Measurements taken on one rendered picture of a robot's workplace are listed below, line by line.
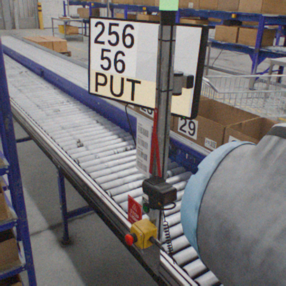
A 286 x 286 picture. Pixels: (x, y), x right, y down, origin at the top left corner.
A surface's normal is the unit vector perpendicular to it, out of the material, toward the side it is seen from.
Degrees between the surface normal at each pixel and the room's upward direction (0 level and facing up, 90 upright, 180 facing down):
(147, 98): 86
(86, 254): 0
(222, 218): 62
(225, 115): 89
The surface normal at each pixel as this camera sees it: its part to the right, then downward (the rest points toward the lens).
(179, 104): -0.58, 0.25
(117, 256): 0.03, -0.91
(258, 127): 0.55, 0.36
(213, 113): -0.83, 0.20
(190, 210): -0.88, -0.08
